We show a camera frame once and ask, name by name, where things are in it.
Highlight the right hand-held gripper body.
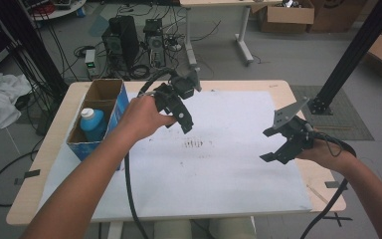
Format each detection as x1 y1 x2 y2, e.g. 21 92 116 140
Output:
273 98 315 165

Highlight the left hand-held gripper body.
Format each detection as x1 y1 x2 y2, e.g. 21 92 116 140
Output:
152 68 202 116

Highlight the blue cardboard box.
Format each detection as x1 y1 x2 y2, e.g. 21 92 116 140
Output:
66 78 130 171

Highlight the blue bottle with white cap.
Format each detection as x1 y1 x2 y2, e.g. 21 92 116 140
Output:
79 108 107 142

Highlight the person's right hand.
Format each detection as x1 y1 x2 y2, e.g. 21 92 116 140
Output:
296 138 353 174

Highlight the person's left hand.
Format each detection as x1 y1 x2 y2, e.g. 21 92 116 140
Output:
117 95 177 142

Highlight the white table mat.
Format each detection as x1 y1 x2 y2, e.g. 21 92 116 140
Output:
38 90 312 223

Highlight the slim black computer tower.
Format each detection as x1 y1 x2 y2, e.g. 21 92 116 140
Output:
142 18 167 69

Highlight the dark grey floor mat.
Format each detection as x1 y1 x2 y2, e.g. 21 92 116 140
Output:
289 85 376 141

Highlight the large black computer tower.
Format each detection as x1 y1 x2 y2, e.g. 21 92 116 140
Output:
100 15 140 73

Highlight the white-legged desk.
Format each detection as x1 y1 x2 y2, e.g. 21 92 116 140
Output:
178 0 284 67

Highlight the black tape cross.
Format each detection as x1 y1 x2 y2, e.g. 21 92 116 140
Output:
321 212 353 228

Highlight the small grey power box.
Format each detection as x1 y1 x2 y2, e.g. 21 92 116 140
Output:
84 49 99 78

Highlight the open cardboard box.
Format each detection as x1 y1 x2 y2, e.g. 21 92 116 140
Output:
258 0 316 35

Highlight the closed brown cardboard box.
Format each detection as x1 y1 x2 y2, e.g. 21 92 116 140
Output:
311 0 370 33

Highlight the white table leg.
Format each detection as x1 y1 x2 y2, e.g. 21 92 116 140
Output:
106 221 124 239

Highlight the round white table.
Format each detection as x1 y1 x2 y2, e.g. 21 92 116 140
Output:
19 0 88 22

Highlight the grey tape strip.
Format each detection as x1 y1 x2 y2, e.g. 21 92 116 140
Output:
13 168 42 186

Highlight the white crumpled cloth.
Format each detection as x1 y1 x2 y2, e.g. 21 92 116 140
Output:
0 72 33 133

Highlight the right hand-held gripper black cable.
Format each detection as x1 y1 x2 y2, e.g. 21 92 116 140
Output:
299 130 358 239

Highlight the hand-held gripper black cable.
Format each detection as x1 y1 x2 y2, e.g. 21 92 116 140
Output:
299 130 358 239
123 68 182 239

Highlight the left hand-held gripper black cable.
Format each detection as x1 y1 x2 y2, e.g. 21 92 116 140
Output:
123 68 182 239

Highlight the black metal stand post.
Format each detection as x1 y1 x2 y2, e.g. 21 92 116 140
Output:
307 0 382 117

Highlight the black stand with cables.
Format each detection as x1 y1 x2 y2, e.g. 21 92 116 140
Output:
0 0 70 101

